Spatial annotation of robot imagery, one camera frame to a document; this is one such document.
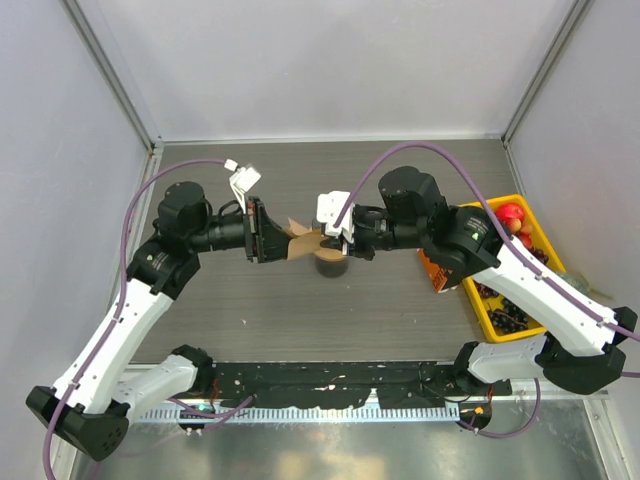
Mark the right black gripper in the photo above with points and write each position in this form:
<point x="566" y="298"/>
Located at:
<point x="356" y="246"/>

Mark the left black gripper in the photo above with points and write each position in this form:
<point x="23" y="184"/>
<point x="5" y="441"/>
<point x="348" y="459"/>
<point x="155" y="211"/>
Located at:
<point x="264" y="238"/>

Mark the brown paper coffee filter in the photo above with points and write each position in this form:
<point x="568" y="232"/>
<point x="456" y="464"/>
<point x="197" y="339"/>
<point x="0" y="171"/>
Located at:
<point x="303" y="241"/>

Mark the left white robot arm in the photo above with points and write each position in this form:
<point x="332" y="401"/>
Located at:
<point x="88" y="407"/>

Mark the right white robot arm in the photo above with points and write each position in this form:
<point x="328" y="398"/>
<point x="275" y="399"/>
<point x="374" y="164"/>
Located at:
<point x="579" y="351"/>

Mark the orange coffee filter box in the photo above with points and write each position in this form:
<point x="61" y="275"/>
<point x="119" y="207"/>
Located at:
<point x="440" y="275"/>

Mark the dark glass carafe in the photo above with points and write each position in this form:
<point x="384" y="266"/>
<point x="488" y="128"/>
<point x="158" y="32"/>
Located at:
<point x="331" y="268"/>

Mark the red apple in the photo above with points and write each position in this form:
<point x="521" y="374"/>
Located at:
<point x="509" y="212"/>

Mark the red grape bunch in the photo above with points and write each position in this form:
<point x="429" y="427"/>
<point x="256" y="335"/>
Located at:
<point x="485" y="292"/>

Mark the yellow plastic tray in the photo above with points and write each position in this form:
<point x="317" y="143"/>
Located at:
<point x="481" y="306"/>

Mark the dark grape bunch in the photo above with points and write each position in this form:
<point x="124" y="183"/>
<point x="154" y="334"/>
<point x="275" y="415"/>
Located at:
<point x="508" y="318"/>

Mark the green netted melon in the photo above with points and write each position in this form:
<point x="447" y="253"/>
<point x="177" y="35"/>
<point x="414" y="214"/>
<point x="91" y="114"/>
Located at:
<point x="576" y="281"/>

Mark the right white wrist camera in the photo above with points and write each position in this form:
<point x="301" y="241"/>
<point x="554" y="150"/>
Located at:
<point x="334" y="214"/>

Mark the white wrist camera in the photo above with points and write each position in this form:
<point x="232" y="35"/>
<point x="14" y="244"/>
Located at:
<point x="242" y="180"/>
<point x="334" y="214"/>

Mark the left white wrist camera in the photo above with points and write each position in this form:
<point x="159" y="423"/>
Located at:
<point x="242" y="180"/>

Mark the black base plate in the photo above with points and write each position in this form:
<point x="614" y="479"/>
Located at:
<point x="338" y="385"/>

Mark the slotted cable duct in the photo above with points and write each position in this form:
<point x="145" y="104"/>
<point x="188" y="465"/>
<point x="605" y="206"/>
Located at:
<point x="371" y="412"/>

